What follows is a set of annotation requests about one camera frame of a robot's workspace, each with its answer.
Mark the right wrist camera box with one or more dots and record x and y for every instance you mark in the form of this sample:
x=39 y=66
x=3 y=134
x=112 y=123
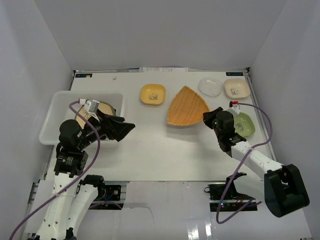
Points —
x=234 y=108

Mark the clear glass small dish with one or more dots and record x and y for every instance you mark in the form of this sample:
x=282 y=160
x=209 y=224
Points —
x=210 y=86

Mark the yellow square panda dish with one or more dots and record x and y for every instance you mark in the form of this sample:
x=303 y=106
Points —
x=153 y=94

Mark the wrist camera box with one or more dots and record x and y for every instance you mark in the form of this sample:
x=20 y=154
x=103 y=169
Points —
x=234 y=108
x=90 y=106

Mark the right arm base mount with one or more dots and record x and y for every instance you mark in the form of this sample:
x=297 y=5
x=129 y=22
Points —
x=232 y=200

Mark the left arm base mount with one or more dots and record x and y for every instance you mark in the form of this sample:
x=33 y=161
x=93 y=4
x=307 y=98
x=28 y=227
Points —
x=108 y=193

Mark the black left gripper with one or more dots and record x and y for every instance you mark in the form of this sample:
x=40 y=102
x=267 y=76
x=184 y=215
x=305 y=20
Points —
x=107 y=127

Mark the cream square panda dish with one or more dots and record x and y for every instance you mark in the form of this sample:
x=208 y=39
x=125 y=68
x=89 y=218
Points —
x=236 y=88

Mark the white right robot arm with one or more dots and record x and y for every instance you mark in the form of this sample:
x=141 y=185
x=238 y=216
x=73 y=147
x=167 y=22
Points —
x=280 y=187

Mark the beige bird pattern plate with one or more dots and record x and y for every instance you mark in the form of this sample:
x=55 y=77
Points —
x=103 y=107

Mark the papers at table back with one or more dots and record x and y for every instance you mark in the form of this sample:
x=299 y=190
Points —
x=163 y=69

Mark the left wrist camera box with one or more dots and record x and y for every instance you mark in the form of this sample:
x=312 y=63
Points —
x=90 y=106

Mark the white plastic bin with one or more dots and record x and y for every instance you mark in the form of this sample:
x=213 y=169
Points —
x=59 y=110

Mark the green square panda dish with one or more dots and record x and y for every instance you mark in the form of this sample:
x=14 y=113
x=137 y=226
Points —
x=244 y=125

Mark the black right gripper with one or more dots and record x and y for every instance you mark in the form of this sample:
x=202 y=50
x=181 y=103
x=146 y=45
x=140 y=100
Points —
x=208 y=116

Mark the woven bamboo triangular tray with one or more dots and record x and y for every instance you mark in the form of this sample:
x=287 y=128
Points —
x=186 y=108

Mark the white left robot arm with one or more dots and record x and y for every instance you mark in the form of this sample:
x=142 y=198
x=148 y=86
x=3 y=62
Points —
x=73 y=191

